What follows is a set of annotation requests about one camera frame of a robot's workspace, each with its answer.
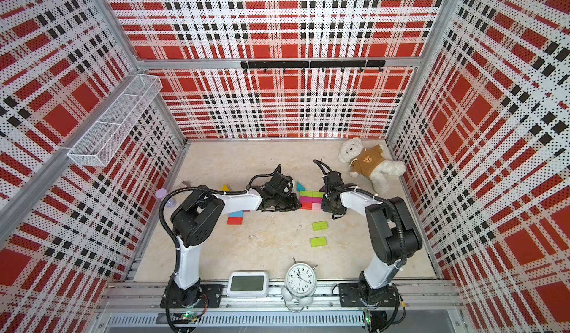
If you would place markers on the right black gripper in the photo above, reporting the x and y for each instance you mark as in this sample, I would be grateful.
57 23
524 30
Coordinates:
325 208

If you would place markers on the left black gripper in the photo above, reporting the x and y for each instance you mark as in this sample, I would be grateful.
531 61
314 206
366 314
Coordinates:
293 205

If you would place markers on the teal triangle block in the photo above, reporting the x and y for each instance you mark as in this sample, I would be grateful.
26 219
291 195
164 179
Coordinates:
300 187

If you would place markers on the red block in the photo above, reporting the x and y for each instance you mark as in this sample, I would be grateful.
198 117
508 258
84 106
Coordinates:
307 206
235 221

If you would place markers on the red block front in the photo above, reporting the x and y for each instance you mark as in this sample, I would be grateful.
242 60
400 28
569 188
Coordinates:
235 221

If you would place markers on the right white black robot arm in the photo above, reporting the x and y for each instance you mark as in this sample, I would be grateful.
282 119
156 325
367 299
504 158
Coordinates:
393 233

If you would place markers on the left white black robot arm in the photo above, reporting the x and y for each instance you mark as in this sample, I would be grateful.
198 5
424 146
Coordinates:
189 216

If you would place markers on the white teddy bear brown shirt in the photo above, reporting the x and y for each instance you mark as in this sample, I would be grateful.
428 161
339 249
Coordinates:
369 163

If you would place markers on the white analog alarm clock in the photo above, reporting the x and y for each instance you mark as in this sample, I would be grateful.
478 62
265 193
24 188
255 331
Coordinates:
300 284

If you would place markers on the white digital display device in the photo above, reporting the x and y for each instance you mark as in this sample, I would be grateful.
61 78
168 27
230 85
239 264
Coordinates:
248 285

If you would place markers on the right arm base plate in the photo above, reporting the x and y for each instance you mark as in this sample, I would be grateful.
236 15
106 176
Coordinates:
356 294

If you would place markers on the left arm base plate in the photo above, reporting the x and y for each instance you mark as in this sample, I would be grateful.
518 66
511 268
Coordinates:
209 295

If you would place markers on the black hook rail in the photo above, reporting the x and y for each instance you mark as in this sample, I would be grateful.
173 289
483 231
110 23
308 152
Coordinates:
286 65

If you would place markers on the white wire mesh basket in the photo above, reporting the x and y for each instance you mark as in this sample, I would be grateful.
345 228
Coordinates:
99 144

